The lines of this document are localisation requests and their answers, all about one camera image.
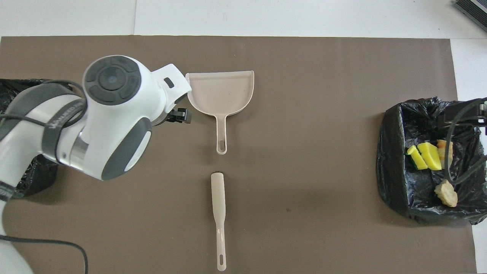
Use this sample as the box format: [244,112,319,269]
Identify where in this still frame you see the dark ribbed device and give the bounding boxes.
[454,0,487,33]

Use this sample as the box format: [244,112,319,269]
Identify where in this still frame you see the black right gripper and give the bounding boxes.
[438,98,487,128]

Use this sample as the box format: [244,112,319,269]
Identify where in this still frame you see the beige brush with black bristles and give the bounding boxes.
[210,172,228,272]

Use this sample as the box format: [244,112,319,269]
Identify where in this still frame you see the yellow and green sponge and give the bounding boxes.
[407,145,429,170]

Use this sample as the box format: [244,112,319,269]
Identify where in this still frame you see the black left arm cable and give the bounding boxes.
[0,79,89,274]

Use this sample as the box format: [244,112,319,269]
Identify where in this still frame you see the wavy yellow sponge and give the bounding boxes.
[417,142,442,171]

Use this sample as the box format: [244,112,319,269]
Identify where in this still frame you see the long pale bread chunk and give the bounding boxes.
[436,139,454,162]

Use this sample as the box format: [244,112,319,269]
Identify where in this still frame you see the black trash bag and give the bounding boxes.
[0,78,59,198]
[376,97,487,225]

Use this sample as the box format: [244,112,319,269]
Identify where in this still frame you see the brown table mat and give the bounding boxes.
[0,35,478,274]

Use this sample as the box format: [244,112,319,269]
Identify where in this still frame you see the beige plastic dustpan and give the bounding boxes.
[185,70,255,155]

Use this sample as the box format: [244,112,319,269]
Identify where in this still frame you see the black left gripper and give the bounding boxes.
[158,108,192,127]

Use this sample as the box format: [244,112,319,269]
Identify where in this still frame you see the round pale bread chunk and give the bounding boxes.
[434,179,458,208]

